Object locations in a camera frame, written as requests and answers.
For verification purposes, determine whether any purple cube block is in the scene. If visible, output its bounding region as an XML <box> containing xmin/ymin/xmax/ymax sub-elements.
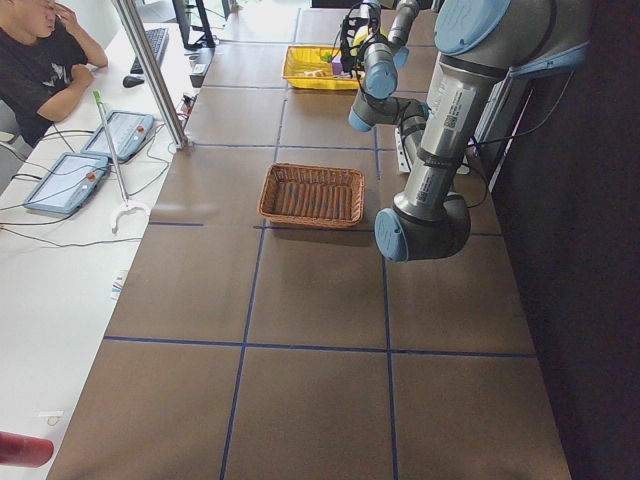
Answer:
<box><xmin>331</xmin><ymin>56</ymin><xmax>344</xmax><ymax>76</ymax></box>

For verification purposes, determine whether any teach pendant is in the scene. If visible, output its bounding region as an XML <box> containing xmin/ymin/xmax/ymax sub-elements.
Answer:
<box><xmin>23</xmin><ymin>153</ymin><xmax>109</xmax><ymax>214</ymax></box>
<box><xmin>81</xmin><ymin>110</ymin><xmax>154</xmax><ymax>163</ymax></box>

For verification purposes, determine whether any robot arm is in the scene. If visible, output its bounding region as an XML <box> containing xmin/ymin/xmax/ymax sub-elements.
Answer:
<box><xmin>354</xmin><ymin>1</ymin><xmax>444</xmax><ymax>75</ymax></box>
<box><xmin>349</xmin><ymin>1</ymin><xmax>594</xmax><ymax>262</ymax></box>

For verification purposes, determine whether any seated person black shirt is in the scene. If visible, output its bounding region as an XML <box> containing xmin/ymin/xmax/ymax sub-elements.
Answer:
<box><xmin>1</xmin><ymin>1</ymin><xmax>108</xmax><ymax>147</ymax></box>

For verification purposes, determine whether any far teach pendant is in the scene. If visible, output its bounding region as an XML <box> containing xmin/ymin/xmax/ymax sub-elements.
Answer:
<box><xmin>81</xmin><ymin>110</ymin><xmax>154</xmax><ymax>163</ymax></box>

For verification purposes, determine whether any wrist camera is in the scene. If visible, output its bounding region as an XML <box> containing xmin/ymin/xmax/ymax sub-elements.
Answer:
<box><xmin>339</xmin><ymin>14</ymin><xmax>364</xmax><ymax>73</ymax></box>

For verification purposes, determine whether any black monitor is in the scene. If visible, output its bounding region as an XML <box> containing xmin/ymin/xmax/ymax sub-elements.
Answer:
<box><xmin>172</xmin><ymin>0</ymin><xmax>216</xmax><ymax>51</ymax></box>

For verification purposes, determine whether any red cylinder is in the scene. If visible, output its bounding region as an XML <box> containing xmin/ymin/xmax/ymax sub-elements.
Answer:
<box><xmin>0</xmin><ymin>431</ymin><xmax>54</xmax><ymax>468</ymax></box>

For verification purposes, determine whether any aluminium frame post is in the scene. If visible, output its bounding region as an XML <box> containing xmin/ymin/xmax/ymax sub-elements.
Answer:
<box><xmin>113</xmin><ymin>0</ymin><xmax>188</xmax><ymax>150</ymax></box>

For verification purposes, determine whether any black keyboard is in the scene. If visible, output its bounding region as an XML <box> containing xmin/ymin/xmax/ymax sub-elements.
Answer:
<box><xmin>129</xmin><ymin>27</ymin><xmax>169</xmax><ymax>75</ymax></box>

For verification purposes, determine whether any yellow tape roll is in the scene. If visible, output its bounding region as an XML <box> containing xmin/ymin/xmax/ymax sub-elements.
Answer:
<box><xmin>349</xmin><ymin>26</ymin><xmax>388</xmax><ymax>57</ymax></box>

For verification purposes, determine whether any yellow plastic basket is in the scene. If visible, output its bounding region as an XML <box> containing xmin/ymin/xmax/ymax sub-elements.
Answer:
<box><xmin>282</xmin><ymin>45</ymin><xmax>365</xmax><ymax>91</ymax></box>

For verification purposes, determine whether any near teach pendant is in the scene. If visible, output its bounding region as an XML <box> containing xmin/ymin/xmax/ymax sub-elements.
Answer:
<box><xmin>23</xmin><ymin>153</ymin><xmax>109</xmax><ymax>214</ymax></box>

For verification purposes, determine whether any toy croissant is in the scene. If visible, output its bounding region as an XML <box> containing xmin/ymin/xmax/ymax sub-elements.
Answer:
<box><xmin>304</xmin><ymin>69</ymin><xmax>333</xmax><ymax>78</ymax></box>

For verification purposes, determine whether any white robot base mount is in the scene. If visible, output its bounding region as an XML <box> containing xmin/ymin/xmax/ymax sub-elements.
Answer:
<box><xmin>393</xmin><ymin>124</ymin><xmax>471</xmax><ymax>175</ymax></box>

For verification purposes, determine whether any white reacher grabber stick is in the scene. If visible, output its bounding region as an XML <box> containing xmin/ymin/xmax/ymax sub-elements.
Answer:
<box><xmin>93</xmin><ymin>90</ymin><xmax>151</xmax><ymax>234</ymax></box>

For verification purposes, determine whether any brown wicker basket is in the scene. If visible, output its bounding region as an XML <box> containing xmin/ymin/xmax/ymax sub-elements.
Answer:
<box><xmin>258</xmin><ymin>163</ymin><xmax>365</xmax><ymax>229</ymax></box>

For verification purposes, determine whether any black computer mouse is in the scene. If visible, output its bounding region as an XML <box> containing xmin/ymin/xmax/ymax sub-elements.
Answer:
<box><xmin>122</xmin><ymin>75</ymin><xmax>145</xmax><ymax>89</ymax></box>

